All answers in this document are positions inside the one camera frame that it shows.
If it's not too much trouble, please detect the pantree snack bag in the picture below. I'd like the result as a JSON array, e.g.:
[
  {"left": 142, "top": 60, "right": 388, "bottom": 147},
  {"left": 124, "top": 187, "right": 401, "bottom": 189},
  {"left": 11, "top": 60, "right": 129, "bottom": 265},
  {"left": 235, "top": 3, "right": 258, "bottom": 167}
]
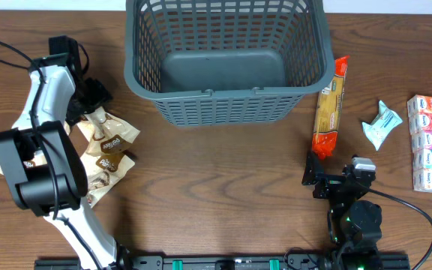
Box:
[
  {"left": 80, "top": 152, "right": 135, "bottom": 208},
  {"left": 76, "top": 106, "right": 140, "bottom": 156},
  {"left": 0, "top": 123, "right": 71, "bottom": 176}
]

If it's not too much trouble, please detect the grey plastic lattice basket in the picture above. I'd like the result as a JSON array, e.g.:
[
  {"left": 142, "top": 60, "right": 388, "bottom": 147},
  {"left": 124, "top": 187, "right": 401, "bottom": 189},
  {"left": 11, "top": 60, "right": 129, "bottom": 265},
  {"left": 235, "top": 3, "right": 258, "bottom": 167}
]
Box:
[{"left": 124, "top": 0, "right": 335, "bottom": 126}]

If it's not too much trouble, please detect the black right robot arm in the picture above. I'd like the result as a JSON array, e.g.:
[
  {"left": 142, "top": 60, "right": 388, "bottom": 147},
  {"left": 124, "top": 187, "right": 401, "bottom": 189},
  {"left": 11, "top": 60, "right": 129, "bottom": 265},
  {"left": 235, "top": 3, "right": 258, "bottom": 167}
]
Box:
[{"left": 301, "top": 151, "right": 383, "bottom": 270}]

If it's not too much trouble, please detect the orange spaghetti packet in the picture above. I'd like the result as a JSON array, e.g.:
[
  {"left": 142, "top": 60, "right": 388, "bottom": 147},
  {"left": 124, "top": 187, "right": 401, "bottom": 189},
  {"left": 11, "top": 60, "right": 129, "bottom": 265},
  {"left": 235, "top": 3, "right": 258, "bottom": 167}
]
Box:
[{"left": 311, "top": 55, "right": 350, "bottom": 160}]

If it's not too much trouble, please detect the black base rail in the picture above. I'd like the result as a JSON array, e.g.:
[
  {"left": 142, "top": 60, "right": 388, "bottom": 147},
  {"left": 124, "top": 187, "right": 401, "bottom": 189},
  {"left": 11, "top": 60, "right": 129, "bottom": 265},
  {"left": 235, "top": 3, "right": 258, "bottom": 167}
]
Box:
[{"left": 33, "top": 253, "right": 411, "bottom": 270}]

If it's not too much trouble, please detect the pale green wipes packet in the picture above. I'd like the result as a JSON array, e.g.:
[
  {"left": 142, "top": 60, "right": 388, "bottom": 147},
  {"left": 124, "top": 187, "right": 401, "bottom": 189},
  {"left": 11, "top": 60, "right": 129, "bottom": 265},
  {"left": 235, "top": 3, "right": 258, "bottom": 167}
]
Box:
[{"left": 361, "top": 100, "right": 403, "bottom": 151}]

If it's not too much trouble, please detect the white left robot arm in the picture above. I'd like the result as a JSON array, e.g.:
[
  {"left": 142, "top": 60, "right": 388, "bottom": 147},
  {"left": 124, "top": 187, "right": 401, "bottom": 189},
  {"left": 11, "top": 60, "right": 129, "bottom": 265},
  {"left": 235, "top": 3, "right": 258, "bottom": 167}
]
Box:
[{"left": 0, "top": 52, "right": 131, "bottom": 269}]

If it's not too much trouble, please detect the Kleenex tissue multipack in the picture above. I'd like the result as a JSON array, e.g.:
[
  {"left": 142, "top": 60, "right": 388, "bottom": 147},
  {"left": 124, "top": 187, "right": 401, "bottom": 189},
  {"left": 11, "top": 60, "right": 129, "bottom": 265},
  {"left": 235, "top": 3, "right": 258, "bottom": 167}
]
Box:
[{"left": 407, "top": 94, "right": 432, "bottom": 193}]

